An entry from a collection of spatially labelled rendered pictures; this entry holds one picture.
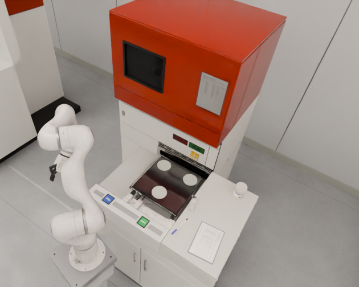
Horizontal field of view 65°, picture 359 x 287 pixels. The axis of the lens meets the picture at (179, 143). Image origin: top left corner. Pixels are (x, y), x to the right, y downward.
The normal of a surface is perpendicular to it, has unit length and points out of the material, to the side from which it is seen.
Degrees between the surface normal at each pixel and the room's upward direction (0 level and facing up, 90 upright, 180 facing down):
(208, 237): 0
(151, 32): 90
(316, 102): 90
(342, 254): 0
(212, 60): 90
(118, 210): 0
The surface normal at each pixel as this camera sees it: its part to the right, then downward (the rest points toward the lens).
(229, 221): 0.11, -0.70
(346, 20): -0.53, 0.56
